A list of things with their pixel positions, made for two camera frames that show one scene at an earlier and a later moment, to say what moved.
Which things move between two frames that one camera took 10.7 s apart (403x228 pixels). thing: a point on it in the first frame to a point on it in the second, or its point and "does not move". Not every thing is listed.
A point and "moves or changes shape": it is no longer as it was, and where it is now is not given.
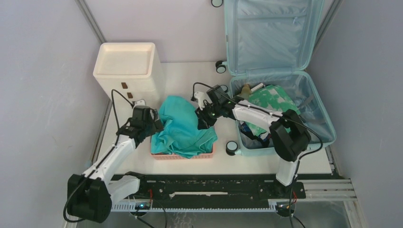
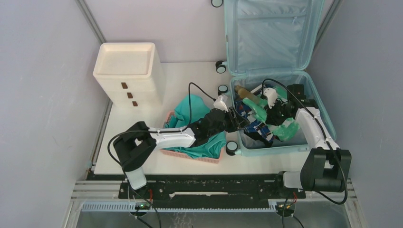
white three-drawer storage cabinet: [130, 71] does not move
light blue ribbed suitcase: [272, 42] does not move
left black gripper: [156, 126] to [234, 121]
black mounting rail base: [215, 188] does not move
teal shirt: [181, 135] moves or changes shape
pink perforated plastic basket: [169, 156] to [215, 161]
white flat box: [258, 87] does not move
